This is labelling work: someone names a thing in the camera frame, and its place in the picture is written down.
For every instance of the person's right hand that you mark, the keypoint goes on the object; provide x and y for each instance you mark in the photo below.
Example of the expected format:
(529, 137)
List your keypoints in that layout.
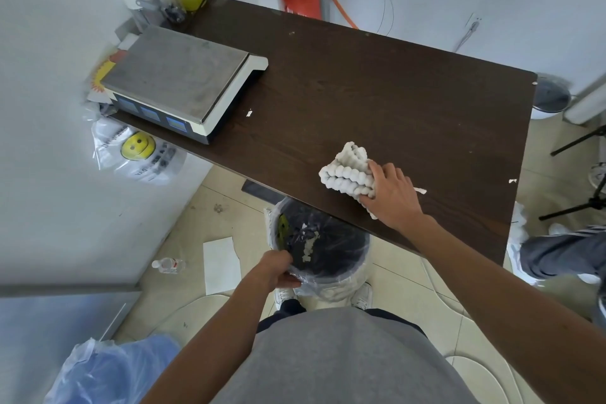
(393, 197)

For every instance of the person's left hand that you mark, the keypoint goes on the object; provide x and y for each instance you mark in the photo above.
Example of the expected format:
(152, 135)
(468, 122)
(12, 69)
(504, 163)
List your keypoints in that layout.
(272, 266)

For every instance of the person's left thumb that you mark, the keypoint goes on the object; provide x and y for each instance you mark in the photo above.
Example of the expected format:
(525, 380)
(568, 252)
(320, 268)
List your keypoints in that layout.
(289, 282)

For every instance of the person's right middle finger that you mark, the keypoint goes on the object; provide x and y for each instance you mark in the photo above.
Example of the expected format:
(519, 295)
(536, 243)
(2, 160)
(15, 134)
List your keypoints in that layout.
(389, 170)

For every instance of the person's right little finger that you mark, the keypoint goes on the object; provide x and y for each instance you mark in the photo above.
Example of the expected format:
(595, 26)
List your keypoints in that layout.
(409, 184)

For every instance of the white knobbly cleaning cloth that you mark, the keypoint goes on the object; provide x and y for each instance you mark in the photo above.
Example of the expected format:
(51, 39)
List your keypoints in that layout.
(348, 171)

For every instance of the black lined waste bin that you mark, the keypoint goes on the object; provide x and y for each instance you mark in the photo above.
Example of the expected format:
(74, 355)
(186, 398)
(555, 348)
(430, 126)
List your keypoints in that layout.
(319, 252)

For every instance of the person's right forearm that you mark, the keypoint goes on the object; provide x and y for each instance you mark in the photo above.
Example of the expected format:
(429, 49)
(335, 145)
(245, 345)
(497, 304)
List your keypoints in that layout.
(511, 313)

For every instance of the person's left forearm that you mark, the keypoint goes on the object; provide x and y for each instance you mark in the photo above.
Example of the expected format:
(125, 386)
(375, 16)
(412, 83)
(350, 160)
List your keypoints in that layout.
(215, 342)

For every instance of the person's left white shoe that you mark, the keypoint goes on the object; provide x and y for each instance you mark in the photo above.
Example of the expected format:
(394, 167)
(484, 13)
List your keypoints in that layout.
(284, 295)

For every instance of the person's white shoe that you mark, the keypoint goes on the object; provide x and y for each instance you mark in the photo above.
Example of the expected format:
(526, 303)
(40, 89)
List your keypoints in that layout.
(362, 297)
(284, 295)

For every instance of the dark brown wooden table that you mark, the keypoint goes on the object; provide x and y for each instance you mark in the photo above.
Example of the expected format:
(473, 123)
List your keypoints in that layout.
(369, 105)

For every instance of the white paper sheet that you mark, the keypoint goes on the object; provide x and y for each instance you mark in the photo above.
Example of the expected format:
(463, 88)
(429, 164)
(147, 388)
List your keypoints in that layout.
(220, 264)

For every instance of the person's right white shoe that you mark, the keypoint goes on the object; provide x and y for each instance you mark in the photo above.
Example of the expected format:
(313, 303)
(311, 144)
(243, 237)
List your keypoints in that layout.
(362, 297)

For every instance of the person's grey shirt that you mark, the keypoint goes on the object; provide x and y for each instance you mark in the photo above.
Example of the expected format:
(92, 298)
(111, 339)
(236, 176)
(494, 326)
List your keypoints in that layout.
(345, 361)

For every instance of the clear plastic water bottle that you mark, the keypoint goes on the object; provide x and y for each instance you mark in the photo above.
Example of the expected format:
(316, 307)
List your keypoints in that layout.
(168, 265)

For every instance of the black tripod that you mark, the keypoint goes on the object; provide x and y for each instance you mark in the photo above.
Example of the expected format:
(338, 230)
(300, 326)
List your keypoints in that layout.
(580, 171)

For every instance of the blue plastic bag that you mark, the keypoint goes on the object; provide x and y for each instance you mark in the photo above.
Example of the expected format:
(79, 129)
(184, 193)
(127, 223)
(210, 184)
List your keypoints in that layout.
(111, 370)

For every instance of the clear bag with yellow smiley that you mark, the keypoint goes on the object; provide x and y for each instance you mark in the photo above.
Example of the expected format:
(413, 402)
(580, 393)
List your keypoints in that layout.
(137, 152)

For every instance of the grey electronic weighing scale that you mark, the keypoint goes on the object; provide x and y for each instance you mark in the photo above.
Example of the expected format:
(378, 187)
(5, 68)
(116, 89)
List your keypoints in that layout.
(182, 81)

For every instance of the yellow and red printed paper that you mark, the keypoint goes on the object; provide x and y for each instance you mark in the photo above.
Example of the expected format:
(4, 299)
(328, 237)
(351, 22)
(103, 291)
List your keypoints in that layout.
(105, 74)

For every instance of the white handheld device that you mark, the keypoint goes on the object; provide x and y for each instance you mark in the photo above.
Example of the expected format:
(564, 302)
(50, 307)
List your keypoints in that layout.
(139, 3)

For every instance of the white wall socket with plug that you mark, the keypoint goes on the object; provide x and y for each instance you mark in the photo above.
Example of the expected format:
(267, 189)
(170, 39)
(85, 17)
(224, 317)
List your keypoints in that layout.
(468, 32)

